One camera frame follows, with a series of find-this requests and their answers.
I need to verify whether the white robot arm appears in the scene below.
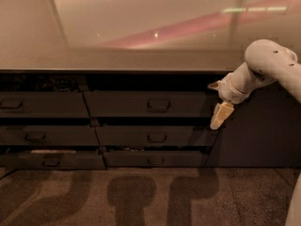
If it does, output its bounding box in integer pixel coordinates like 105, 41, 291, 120
208, 40, 301, 168

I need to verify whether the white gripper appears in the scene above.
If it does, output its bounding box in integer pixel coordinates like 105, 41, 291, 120
208, 73, 250, 130

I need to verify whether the grey drawer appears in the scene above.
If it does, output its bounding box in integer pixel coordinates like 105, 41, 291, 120
0, 125, 99, 146
103, 151, 208, 168
0, 150, 106, 170
84, 91, 218, 118
0, 91, 88, 119
96, 125, 218, 147

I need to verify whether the grey cabinet side panel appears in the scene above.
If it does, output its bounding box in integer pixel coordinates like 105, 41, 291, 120
206, 83, 301, 168

